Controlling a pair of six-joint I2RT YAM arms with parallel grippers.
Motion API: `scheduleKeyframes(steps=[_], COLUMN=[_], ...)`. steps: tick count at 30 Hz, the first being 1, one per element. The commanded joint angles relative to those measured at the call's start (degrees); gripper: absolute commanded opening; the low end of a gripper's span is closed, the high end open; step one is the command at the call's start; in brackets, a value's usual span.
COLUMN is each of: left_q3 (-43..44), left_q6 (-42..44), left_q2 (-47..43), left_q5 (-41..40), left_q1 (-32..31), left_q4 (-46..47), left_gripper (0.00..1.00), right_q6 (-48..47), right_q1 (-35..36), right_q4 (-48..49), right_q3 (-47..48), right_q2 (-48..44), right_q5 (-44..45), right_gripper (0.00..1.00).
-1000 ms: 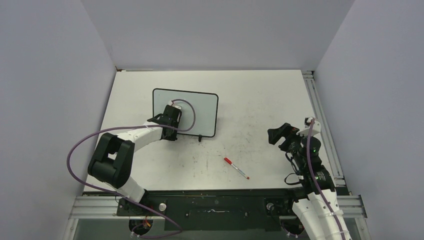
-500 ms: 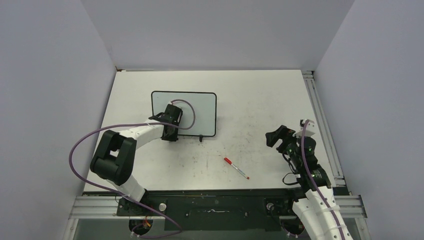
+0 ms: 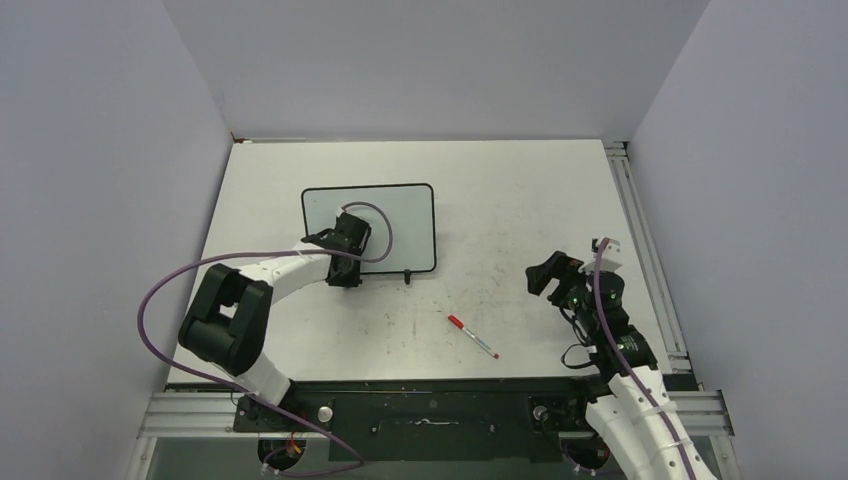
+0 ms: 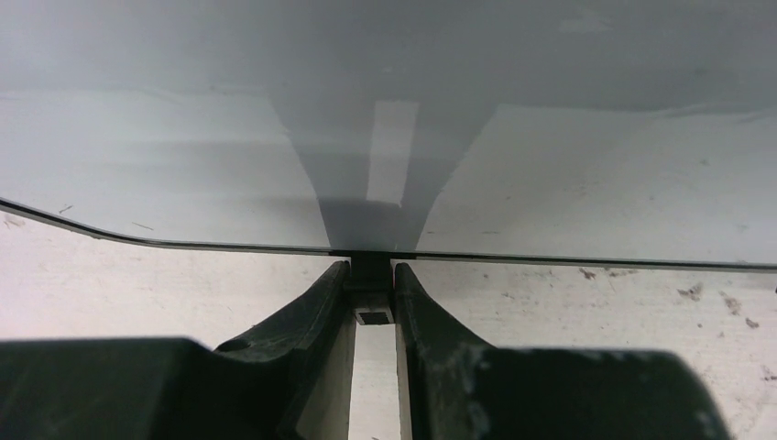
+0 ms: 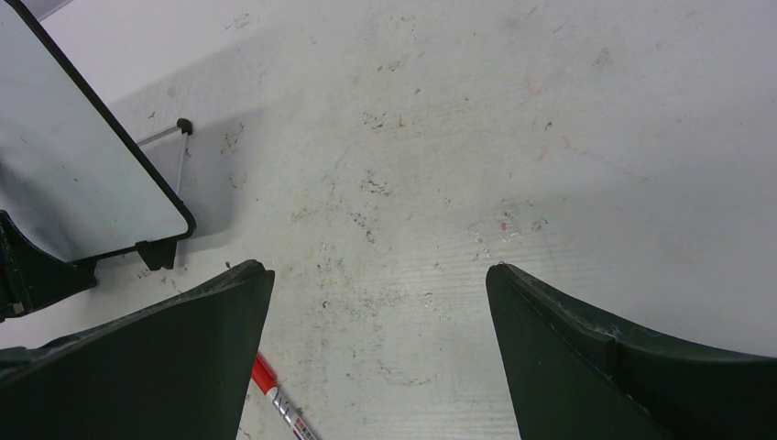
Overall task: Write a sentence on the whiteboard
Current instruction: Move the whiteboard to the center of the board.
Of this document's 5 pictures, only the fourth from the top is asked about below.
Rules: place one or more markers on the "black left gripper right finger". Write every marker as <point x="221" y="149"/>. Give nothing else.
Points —
<point x="455" y="385"/>

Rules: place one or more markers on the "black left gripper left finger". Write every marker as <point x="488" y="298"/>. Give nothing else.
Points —
<point x="253" y="386"/>

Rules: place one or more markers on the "black framed small whiteboard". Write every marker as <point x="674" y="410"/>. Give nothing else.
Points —
<point x="582" y="133"/>

